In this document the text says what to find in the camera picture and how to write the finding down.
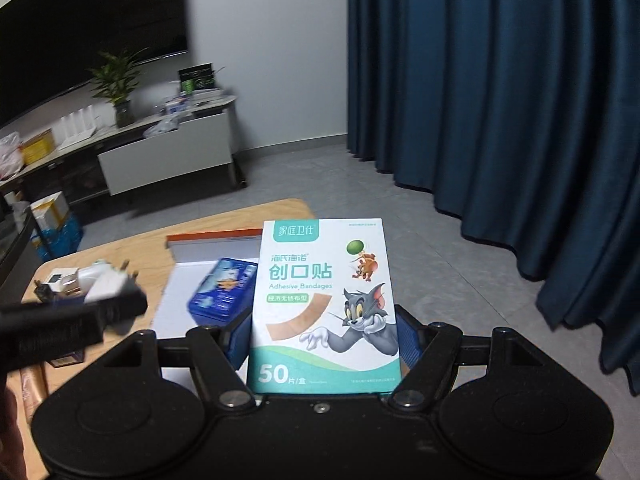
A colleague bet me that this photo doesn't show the dark glass coffee table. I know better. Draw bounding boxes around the dark glass coffee table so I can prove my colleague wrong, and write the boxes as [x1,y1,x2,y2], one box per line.
[0,194,40,306]

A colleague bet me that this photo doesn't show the blue rectangular tin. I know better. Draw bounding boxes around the blue rectangular tin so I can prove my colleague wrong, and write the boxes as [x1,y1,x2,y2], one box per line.
[187,257,259,322]

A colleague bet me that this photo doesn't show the white plug-in mosquito repeller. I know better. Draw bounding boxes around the white plug-in mosquito repeller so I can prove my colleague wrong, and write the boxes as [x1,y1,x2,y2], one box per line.
[75,259,140,333]

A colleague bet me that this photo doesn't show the dark blue curtain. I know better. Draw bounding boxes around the dark blue curtain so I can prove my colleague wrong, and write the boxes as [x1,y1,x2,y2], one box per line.
[346,0,640,396]

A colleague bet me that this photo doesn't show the blue plastic-wrapped packs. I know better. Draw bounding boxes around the blue plastic-wrapped packs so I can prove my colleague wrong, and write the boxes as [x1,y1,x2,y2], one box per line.
[32,216,84,261]

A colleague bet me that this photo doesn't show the white red plastic bag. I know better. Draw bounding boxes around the white red plastic bag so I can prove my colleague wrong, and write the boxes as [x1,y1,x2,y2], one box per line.
[0,132,23,181]

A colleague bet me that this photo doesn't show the green plant in glass vase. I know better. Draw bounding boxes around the green plant in glass vase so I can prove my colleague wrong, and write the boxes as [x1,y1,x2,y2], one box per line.
[87,49,149,128]

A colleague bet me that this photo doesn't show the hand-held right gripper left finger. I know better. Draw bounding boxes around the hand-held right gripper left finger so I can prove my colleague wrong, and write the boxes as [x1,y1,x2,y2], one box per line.
[102,305,258,411]

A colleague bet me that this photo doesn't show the clear plastic bag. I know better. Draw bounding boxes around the clear plastic bag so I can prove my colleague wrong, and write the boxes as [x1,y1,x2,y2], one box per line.
[144,116,180,138]

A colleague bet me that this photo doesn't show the white yellow cardboard carton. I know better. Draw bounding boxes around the white yellow cardboard carton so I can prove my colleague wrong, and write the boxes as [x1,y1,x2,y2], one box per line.
[30,191,71,236]

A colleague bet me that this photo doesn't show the white teal adhesive bandage box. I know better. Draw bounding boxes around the white teal adhesive bandage box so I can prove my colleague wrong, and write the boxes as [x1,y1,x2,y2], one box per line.
[246,218,401,395]

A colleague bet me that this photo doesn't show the white router with antennas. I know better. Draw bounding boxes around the white router with antennas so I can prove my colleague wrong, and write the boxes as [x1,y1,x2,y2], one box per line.
[52,102,101,142]

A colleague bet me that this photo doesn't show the small white box black print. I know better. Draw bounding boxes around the small white box black print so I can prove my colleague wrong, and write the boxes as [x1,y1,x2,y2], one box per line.
[44,267,83,296]

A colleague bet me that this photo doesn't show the white shallow box orange rim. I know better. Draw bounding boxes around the white shallow box orange rim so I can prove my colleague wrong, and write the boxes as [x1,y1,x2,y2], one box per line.
[149,227,265,396]

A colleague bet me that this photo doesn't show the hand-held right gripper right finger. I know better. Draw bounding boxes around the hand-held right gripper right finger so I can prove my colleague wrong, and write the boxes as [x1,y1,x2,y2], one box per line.
[387,304,543,411]

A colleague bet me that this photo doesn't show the yellow cardboard box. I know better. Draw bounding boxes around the yellow cardboard box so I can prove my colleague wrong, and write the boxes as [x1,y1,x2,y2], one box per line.
[20,130,55,165]

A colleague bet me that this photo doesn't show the black box green print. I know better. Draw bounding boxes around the black box green print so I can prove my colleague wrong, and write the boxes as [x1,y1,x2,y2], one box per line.
[178,63,219,95]

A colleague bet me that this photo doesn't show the white grey television cabinet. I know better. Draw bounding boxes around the white grey television cabinet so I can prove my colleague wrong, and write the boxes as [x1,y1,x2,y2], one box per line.
[0,95,248,226]

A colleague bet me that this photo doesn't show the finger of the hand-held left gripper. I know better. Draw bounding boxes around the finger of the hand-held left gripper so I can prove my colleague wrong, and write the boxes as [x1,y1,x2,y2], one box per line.
[0,287,149,373]

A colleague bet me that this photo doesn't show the black flat television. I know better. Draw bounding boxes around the black flat television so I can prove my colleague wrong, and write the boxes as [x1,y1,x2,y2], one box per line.
[0,0,190,128]

